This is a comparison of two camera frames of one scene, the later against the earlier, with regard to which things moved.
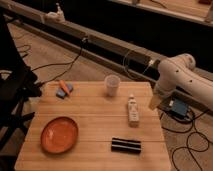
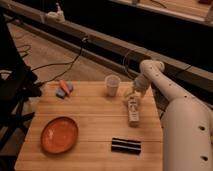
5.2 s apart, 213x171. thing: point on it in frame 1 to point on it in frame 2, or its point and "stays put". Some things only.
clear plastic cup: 112,83 stays put
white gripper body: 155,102 to 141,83
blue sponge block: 61,93 stays put
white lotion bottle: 133,112 stays put
